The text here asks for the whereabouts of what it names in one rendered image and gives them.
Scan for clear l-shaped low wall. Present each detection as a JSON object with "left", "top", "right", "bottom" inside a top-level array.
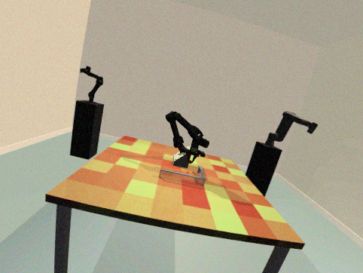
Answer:
[{"left": 160, "top": 168, "right": 206, "bottom": 187}]

